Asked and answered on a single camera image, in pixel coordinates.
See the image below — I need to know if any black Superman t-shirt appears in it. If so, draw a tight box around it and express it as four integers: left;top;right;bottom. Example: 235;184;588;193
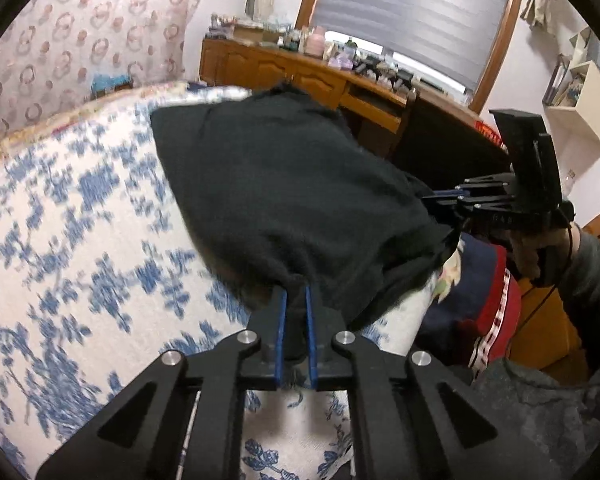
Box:
150;86;458;330

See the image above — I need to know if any person's right grey sleeve forearm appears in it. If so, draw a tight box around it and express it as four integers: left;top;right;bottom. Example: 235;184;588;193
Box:
557;231;600;374

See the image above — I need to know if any person's right hand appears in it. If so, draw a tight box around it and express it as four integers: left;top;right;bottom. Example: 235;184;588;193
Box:
509;224;580;287

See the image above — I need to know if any wooden sideboard cabinet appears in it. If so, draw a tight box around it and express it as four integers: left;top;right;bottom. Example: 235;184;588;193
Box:
198;37;512;162

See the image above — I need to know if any red navy striped garment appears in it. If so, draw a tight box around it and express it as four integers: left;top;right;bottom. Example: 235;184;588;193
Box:
416;234;521;376

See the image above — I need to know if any floral bed cover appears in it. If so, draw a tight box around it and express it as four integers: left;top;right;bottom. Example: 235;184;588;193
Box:
0;87;438;479

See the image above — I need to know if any grey window roller blind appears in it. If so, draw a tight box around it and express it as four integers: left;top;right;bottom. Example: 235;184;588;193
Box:
312;0;507;91

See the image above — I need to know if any pink container on sideboard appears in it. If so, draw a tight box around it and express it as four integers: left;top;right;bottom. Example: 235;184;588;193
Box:
304;26;326;58

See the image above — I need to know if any blue item at bed head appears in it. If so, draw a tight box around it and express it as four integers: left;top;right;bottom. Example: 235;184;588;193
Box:
91;74;133;99

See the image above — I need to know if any circle patterned sheer curtain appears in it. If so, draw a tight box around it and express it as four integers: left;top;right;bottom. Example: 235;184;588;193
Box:
0;0;200;139

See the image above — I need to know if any white wall shelf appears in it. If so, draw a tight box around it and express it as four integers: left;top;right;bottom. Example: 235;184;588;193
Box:
543;27;600;146

